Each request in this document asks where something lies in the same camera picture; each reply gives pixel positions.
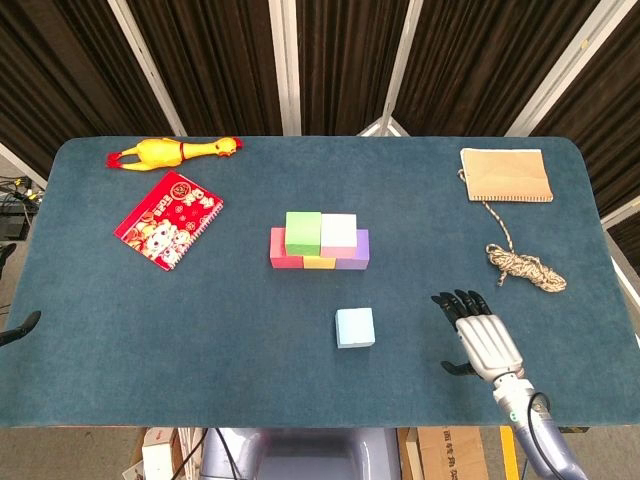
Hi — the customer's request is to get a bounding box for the brown kraft spiral notebook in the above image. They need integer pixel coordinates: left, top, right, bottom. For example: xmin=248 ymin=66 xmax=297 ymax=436
xmin=459 ymin=147 xmax=555 ymax=204

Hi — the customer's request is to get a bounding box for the beige braided rope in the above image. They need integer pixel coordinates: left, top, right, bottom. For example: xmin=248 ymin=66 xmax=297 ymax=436
xmin=457 ymin=168 xmax=568 ymax=294

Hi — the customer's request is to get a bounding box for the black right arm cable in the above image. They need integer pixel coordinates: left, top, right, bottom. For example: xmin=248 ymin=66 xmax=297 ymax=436
xmin=527 ymin=391 xmax=566 ymax=480

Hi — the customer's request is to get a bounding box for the purple foam cube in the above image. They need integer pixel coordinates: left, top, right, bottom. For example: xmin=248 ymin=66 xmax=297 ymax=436
xmin=335 ymin=228 xmax=371 ymax=272

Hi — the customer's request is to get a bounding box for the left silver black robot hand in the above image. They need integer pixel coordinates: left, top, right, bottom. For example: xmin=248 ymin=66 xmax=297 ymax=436
xmin=0 ymin=243 xmax=43 ymax=349

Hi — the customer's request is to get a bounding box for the white cardboard box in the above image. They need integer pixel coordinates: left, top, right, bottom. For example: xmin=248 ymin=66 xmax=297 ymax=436
xmin=141 ymin=427 xmax=181 ymax=480

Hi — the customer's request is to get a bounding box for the yellow rubber chicken toy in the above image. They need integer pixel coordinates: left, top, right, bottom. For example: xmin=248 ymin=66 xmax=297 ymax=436
xmin=105 ymin=136 xmax=245 ymax=174

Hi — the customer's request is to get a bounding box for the red foam cube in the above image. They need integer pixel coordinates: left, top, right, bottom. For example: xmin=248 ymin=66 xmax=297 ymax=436
xmin=269 ymin=227 xmax=305 ymax=270

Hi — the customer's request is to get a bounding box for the black equipment box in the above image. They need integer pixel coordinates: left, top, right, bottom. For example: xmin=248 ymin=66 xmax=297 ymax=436
xmin=0 ymin=212 xmax=29 ymax=241

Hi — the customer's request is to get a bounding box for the green foam cube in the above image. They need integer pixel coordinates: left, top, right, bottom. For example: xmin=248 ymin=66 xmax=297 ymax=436
xmin=284 ymin=211 xmax=323 ymax=258

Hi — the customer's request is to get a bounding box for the brown cardboard box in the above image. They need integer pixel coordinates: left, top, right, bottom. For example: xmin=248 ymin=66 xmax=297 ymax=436
xmin=417 ymin=427 xmax=489 ymax=480

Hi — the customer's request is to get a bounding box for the red spiral notebook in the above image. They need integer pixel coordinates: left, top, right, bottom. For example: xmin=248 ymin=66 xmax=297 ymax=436
xmin=113 ymin=170 xmax=225 ymax=273

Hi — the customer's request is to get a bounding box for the dark brown curtain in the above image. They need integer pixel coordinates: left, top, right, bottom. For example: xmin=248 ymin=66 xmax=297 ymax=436
xmin=0 ymin=0 xmax=640 ymax=261

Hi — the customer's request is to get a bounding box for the light blue foam cube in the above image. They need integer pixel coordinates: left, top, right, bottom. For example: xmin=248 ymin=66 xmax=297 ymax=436
xmin=334 ymin=307 xmax=376 ymax=350

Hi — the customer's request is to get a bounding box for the grey-blue robot torso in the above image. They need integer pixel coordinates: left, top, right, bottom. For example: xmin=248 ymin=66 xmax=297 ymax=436
xmin=199 ymin=427 xmax=401 ymax=480

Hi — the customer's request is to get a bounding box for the white partition frame post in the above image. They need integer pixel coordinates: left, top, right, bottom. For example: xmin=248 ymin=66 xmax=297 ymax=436
xmin=0 ymin=142 xmax=49 ymax=189
xmin=599 ymin=199 xmax=640 ymax=229
xmin=357 ymin=0 xmax=425 ymax=138
xmin=504 ymin=0 xmax=617 ymax=137
xmin=107 ymin=0 xmax=187 ymax=137
xmin=268 ymin=0 xmax=303 ymax=136

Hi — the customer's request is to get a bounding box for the pink and white foam cube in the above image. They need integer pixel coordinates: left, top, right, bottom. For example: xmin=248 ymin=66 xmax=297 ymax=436
xmin=319 ymin=213 xmax=359 ymax=259

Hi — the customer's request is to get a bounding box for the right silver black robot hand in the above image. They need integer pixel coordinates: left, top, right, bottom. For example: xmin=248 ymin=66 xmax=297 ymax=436
xmin=430 ymin=288 xmax=527 ymax=385

